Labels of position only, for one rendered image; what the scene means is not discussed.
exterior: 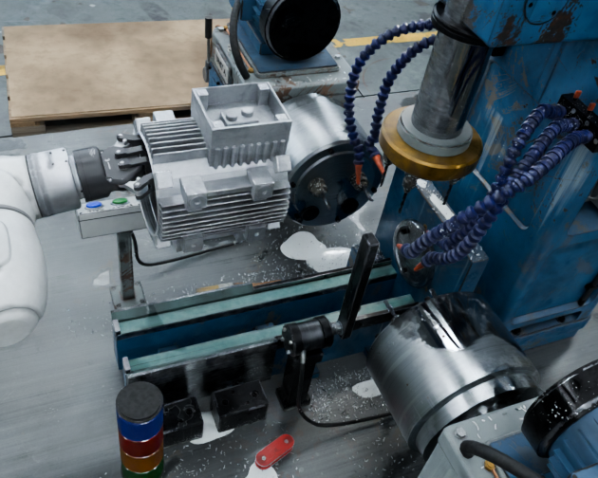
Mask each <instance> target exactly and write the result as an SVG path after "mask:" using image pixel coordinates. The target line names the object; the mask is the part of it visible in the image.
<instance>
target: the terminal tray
mask: <svg viewBox="0 0 598 478"><path fill-rule="evenodd" d="M262 84H264V85H266V86H267V87H266V88H262V87H261V85H262ZM200 90H203V91H205V93H204V94H200V93H199V91H200ZM280 115H283V116H285V118H284V119H280V118H279V116H280ZM191 118H194V120H196V124H198V128H200V133H201V132H202V136H203V137H204V142H206V148H208V154H207V159H208V163H209V167H213V168H214V169H215V170H217V168H218V166H221V167H222V168H223V169H225V168H226V166H227V165H229V164H230V166H231V167H234V164H236V163H237V164H238V166H242V165H243V162H246V164H247V165H250V164H251V161H253V162H254V163H255V164H258V161H259V160H262V162H263V163H266V162H267V159H269V160H270V161H271V162H273V157H274V156H281V155H285V154H286V151H287V146H288V143H289V139H290V130H291V125H292V120H291V118H290V116H289V114H288V112H287V111H286V109H285V107H284V106H283V104H282V103H281V101H280V100H279V99H278V97H277V95H276V94H275V92H274V90H273V89H272V87H271V85H270V83H269V82H263V83H242V84H232V85H221V86H210V87H200V88H192V99H191ZM216 122H220V123H221V125H219V126H217V125H215V123H216Z"/></svg>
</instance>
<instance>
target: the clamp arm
mask: <svg viewBox="0 0 598 478"><path fill-rule="evenodd" d="M379 251H380V243H379V241H378V239H377V238H376V236H375V235H374V233H373V232H368V233H364V234H363V235H362V239H361V242H360V245H359V248H358V251H357V255H356V258H355V262H354V265H353V268H352V271H351V275H350V278H349V282H348V285H347V289H346V294H345V297H344V300H343V304H342V307H341V311H340V314H339V318H338V321H337V322H338V323H337V322H335V324H336V325H337V326H338V325H341V326H340V327H338V331H341V330H342V333H341V332H338V334H339V336H340V338H341V340H344V339H348V338H350V336H351V333H352V330H353V327H354V324H355V321H356V318H357V315H358V312H360V310H361V303H362V299H363V296H364V292H365V289H366V286H367V283H368V280H369V276H370V273H371V270H372V268H373V265H374V262H375V259H376V255H377V253H379ZM341 327H342V328H341Z"/></svg>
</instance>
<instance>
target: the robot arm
mask: <svg viewBox="0 0 598 478"><path fill-rule="evenodd" d="M72 154H73V156H69V155H68V153H67V150H66V148H58V149H53V150H48V151H44V152H40V153H35V154H34V153H31V154H29V155H26V156H0V347H6V346H10V345H13V344H15V343H17V342H19V341H21V340H23V339H25V338H26V337H27V336H28V335H29V334H30V333H31V332H32V331H33V329H34V328H35V327H36V325H37V323H38V321H39V320H40V319H41V318H42V317H43V315H44V313H45V309H46V304H47V270H46V263H45V257H44V253H43V249H42V246H41V243H40V240H39V238H38V236H37V234H36V230H35V223H36V220H37V219H40V218H43V217H50V216H51V215H54V214H59V213H63V212H67V211H75V210H78V209H80V208H81V206H82V203H81V199H85V202H90V201H94V200H98V199H103V198H106V197H108V196H109V195H110V193H111V192H114V191H120V192H124V191H127V190H128V191H130V192H132V193H134V194H135V197H136V199H137V200H142V199H143V198H144V197H145V196H147V195H148V194H149V193H151V192H153V191H155V190H156V188H155V182H154V177H153V172H152V168H151V163H150V159H149V156H148V153H147V150H146V147H145V144H144V142H143V140H142V138H141V136H140V135H128V134H123V133H119V134H117V142H116V144H115V145H114V146H110V147H108V148H106V149H104V150H101V151H100V150H99V148H98V147H96V146H92V147H87V148H83V149H79V150H74V151H72Z"/></svg>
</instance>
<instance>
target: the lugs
mask: <svg viewBox="0 0 598 478"><path fill-rule="evenodd" d="M149 121H151V120H150V118H140V119H135V120H134V121H133V123H134V129H135V134H136V133H137V132H138V131H140V123H141V122H149ZM272 163H273V169H274V172H275V173H276V174H277V173H283V172H289V171H291V163H290V155H289V154H287V155H281V156H274V157H273V162H272ZM154 179H155V185H156V190H164V189H171V188H174V183H173V178H172V172H171V170H166V171H159V172H155V173H154ZM266 226H267V228H266V230H272V229H277V228H280V222H279V223H273V224H268V225H266ZM153 241H154V247H155V248H157V249H159V248H169V247H171V241H169V242H163V243H161V242H160V240H159V237H158V236H153Z"/></svg>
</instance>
